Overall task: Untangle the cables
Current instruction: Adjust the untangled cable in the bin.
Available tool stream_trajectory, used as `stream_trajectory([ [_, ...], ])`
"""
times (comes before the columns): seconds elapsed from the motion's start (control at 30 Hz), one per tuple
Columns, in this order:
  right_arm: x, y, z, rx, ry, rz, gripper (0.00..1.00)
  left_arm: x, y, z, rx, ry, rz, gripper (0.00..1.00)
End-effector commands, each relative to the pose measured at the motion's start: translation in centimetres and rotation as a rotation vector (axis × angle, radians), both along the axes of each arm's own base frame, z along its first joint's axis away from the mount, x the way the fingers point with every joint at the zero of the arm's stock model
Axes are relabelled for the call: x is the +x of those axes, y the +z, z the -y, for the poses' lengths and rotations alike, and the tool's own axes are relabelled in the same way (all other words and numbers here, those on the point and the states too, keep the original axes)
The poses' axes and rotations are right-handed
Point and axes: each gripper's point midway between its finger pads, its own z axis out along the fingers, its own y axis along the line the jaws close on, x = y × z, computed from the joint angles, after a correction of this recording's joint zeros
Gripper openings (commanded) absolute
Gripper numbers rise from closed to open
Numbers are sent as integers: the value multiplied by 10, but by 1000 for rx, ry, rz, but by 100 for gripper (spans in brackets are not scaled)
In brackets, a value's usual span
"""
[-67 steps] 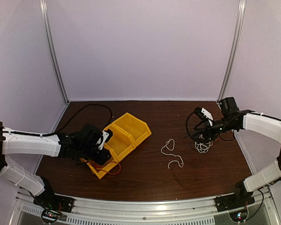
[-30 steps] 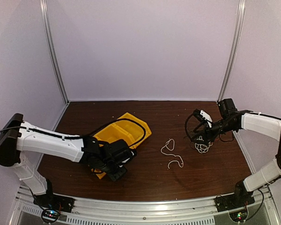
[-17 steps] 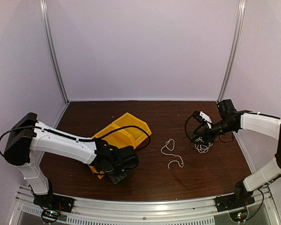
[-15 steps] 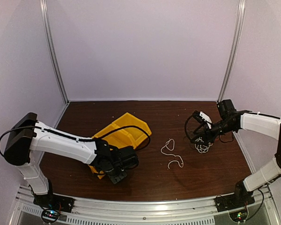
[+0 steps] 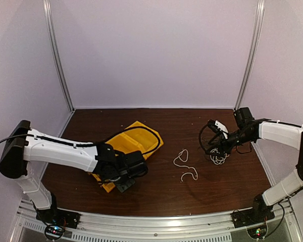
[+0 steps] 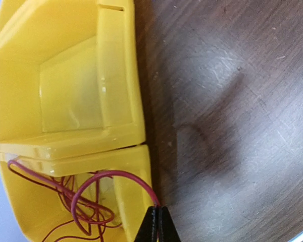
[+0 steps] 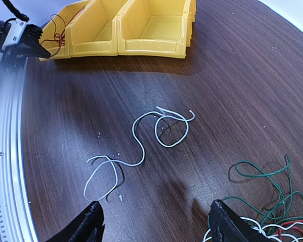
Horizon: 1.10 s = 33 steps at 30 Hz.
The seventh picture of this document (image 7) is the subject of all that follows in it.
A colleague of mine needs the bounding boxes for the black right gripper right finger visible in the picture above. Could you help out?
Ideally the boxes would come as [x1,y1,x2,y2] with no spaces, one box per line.
[209,200,270,242]

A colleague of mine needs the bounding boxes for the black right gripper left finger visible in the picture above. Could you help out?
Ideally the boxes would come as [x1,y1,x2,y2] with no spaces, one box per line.
[47,201,105,242]

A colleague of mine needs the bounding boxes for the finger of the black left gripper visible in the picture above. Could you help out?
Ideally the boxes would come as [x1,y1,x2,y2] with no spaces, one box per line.
[17,24,51,58]

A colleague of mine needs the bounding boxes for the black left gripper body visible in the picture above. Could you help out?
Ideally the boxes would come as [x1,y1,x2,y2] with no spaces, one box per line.
[0,18,26,71]

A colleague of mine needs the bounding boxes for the thin red cable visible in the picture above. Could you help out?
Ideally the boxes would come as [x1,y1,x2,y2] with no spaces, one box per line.
[41,5,86,57]

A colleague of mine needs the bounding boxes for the white cable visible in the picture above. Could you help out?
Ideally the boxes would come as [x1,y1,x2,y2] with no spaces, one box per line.
[201,216,303,242]
[83,106,195,201]

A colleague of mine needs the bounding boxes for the yellow bin near front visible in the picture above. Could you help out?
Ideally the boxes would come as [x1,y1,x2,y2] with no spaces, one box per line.
[40,1,89,60]

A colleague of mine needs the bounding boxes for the yellow bin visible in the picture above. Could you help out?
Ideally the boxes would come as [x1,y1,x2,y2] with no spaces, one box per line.
[40,1,89,60]
[66,0,126,57]
[115,0,196,59]

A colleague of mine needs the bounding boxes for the yellow middle bin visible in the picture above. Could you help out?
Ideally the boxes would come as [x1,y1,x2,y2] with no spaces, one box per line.
[66,0,126,57]

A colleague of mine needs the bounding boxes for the yellow far bin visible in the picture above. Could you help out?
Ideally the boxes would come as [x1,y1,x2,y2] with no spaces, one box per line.
[115,0,196,59]

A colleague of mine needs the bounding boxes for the black left camera cable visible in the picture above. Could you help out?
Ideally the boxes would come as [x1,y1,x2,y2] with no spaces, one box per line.
[1,0,30,22]

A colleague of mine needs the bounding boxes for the aluminium front rail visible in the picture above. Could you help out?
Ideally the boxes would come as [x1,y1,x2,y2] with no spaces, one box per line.
[0,68,38,241]

